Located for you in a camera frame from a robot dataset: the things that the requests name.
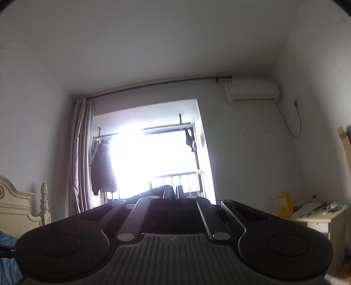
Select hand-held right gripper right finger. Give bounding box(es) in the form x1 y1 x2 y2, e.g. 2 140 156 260
177 186 278 243

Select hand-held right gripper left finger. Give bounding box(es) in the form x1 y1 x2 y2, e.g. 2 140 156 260
77 185 175 247

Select balcony railing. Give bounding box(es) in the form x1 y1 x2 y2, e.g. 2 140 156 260
106 170 205 205

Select cream carved headboard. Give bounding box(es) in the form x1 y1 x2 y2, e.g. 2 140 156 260
0 175 52 238

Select balcony window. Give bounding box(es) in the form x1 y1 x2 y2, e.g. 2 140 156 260
93 99 214 206

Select black hanging garment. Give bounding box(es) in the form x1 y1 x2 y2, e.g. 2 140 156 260
185 129 197 152

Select dark hanging jacket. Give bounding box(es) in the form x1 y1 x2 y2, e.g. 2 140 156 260
99 139 118 194
90 141 104 196

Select pale pink curtain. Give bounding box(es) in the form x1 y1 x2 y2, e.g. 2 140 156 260
68 98 94 217

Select yellow bag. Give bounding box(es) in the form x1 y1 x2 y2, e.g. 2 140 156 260
277 190 294 218

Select dark curtain rod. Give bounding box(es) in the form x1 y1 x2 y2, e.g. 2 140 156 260
73 75 233 105

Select white sheet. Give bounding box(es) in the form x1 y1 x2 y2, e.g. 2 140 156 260
293 203 321 219

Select clutter of small tools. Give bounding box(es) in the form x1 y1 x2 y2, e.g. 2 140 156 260
322 201 350 215

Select cardboard piece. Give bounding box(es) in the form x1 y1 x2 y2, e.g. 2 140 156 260
337 126 351 176

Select metal clothes drying rail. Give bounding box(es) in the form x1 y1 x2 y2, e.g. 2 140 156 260
93 113 192 141

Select air conditioner power cable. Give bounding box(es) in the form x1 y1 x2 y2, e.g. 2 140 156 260
276 101 302 139

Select white wall air conditioner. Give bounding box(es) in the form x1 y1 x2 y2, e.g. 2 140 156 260
223 79 280 103

